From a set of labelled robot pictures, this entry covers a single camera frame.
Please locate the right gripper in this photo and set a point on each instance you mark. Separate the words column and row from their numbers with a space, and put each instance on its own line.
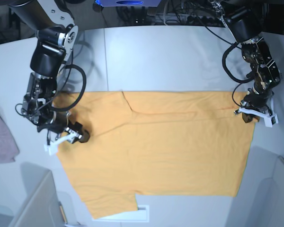
column 37, row 108

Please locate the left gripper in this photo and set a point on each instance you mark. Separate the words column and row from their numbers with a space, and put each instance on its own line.
column 266, row 76

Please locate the orange T-shirt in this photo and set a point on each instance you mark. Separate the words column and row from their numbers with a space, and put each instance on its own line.
column 155, row 143

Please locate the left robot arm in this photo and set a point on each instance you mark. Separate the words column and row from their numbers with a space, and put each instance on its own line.
column 245, row 27

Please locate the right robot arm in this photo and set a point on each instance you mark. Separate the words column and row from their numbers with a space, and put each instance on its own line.
column 56, row 32

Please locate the pink folded cloth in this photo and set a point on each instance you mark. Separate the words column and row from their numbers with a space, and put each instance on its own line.
column 8, row 147

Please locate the orange pencil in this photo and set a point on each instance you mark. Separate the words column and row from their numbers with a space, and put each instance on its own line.
column 63, row 214

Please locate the grey partition panel right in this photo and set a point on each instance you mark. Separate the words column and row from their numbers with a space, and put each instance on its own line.
column 260, row 199

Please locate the grey partition panel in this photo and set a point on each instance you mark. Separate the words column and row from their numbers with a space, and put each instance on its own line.
column 260, row 199
column 41, row 207

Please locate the grey partition panel left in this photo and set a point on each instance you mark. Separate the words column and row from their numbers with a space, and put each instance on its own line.
column 41, row 207

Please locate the blue purple base device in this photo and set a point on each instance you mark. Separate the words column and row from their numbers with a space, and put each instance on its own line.
column 134, row 3

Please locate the white table cable slot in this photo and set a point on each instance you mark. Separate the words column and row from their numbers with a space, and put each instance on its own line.
column 143, row 213

